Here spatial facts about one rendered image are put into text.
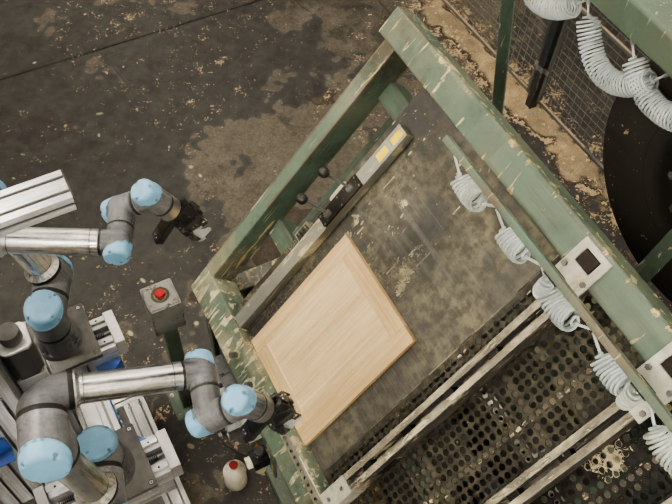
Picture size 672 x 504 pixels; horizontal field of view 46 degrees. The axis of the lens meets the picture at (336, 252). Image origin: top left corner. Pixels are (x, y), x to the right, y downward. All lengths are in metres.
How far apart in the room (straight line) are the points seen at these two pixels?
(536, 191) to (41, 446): 1.35
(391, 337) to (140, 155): 2.55
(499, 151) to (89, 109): 3.21
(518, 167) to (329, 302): 0.82
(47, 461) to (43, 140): 3.12
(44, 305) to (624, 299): 1.69
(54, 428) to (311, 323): 1.02
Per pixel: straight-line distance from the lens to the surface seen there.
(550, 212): 2.11
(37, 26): 5.61
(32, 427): 1.98
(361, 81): 2.62
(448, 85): 2.35
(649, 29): 2.17
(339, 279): 2.60
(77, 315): 2.86
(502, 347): 2.23
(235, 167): 4.54
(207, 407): 2.03
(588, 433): 2.10
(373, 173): 2.53
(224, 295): 2.98
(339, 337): 2.59
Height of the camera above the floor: 3.43
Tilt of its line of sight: 55 degrees down
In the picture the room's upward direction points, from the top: 4 degrees clockwise
